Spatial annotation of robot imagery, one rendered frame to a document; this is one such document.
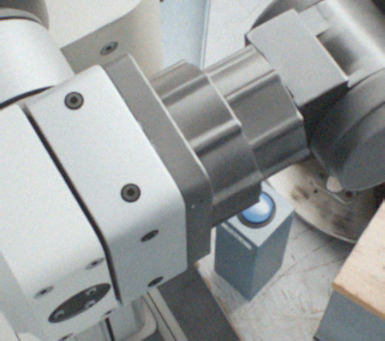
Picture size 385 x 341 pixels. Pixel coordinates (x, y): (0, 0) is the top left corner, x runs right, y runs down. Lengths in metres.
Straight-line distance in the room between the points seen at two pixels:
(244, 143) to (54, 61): 0.11
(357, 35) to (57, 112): 0.17
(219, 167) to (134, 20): 0.16
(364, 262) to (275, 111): 0.78
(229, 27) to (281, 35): 1.17
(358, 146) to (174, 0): 0.94
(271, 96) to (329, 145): 0.05
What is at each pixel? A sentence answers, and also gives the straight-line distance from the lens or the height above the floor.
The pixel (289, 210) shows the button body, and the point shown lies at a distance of 1.39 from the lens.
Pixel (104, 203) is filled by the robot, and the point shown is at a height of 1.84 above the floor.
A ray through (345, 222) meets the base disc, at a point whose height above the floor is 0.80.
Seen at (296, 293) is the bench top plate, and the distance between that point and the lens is 1.62.
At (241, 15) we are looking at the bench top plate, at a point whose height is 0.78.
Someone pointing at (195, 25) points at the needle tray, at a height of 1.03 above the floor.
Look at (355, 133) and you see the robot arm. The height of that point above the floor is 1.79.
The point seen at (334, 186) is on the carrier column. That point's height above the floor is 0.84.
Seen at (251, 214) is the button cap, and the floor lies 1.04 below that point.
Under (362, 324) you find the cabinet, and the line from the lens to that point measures 1.43.
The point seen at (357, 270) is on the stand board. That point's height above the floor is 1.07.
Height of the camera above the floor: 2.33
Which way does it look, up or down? 68 degrees down
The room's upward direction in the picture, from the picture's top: 1 degrees counter-clockwise
